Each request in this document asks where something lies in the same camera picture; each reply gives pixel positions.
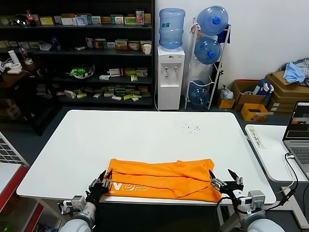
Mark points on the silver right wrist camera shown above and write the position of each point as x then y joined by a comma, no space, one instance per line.
257,199

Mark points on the pale green medicine box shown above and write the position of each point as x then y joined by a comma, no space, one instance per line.
12,44
23,45

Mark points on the stacked flat cardboard boxes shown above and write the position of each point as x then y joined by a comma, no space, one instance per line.
285,104

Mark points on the small yellow printed box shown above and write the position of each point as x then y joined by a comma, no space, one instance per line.
253,117

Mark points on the white side table base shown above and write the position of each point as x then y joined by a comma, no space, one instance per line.
295,213

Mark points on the blue water jug with label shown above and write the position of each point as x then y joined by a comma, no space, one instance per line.
172,34

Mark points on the black shelving unit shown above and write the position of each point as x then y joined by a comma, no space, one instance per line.
72,52

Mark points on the white table leg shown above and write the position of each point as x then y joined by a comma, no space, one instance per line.
223,217

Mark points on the orange medicine box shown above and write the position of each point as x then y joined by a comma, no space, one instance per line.
98,44

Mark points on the clear fruit bowl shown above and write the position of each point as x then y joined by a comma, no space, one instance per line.
84,76

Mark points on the teal white medicine box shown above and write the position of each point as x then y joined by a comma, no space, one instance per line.
109,45

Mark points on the lime green box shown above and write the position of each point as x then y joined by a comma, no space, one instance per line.
127,97

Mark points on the pink hanging cloth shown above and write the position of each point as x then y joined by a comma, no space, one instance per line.
193,29

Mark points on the red white cart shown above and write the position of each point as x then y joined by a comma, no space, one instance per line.
17,180

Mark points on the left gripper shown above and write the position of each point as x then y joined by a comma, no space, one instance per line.
95,194

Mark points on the grey striped cloth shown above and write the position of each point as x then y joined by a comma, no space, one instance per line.
303,64

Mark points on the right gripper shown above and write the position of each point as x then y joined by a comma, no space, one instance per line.
233,192

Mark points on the white pink medicine box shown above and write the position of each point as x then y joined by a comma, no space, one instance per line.
89,42

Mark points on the blue white medicine box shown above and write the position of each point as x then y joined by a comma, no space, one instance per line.
80,20

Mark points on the yellow white medicine box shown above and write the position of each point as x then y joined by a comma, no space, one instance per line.
142,72

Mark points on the white metal jug rack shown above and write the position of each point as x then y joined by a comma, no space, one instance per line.
190,61

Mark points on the blue white plastic bag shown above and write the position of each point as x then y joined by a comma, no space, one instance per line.
260,89

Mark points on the light blue crumpled cloth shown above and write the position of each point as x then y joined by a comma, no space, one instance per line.
293,73

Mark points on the orange yellow box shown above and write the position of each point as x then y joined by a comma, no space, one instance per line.
147,18

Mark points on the large brown cardboard box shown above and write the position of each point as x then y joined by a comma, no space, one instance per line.
277,81

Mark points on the purple clear bottle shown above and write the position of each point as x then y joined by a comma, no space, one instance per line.
25,56

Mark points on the white carton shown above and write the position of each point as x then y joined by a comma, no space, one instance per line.
44,46

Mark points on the dark blue hanging cloth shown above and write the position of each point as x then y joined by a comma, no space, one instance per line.
223,37

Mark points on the grey laptop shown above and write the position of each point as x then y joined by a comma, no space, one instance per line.
298,148

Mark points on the open brown cardboard box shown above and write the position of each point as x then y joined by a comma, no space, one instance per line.
241,99

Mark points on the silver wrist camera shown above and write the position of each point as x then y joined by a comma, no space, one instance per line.
77,203
257,199

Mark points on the cola bottle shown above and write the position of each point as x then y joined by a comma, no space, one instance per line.
30,21

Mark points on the brown wooden desk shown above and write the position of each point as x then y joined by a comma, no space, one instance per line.
14,78

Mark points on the orange t-shirt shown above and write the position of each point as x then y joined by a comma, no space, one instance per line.
157,171

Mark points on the flat white red box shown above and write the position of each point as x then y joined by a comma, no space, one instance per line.
116,98

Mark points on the blue plastic bottle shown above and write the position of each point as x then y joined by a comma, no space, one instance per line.
55,44

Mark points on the cream medicine box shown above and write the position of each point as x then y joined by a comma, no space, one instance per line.
142,42

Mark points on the green ball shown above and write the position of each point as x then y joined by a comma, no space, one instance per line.
81,71
74,71

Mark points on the small green box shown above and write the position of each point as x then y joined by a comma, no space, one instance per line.
134,78

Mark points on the tall pink box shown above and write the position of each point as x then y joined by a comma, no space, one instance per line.
139,17

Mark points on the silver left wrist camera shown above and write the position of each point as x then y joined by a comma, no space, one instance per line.
77,203

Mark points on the plain yellow box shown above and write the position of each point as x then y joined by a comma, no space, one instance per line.
225,104

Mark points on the white water dispenser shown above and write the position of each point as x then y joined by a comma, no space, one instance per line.
169,97

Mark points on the white cylindrical desk device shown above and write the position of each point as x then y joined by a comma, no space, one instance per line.
13,68

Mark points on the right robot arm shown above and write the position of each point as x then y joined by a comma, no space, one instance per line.
263,224

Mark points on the white grid panel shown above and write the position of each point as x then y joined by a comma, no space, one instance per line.
9,152

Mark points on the glossy black round object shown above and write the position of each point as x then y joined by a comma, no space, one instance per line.
20,21

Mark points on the small white box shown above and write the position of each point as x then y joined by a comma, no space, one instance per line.
135,98

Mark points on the pale yellow medicine box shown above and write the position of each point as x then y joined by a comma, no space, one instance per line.
4,44

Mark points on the handwritten paper strip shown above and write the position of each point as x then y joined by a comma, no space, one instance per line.
256,138

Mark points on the white paper cup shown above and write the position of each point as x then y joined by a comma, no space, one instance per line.
147,49

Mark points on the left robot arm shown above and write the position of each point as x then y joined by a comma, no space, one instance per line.
79,222

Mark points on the grey tied plastic bag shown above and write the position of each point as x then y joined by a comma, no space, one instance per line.
227,93

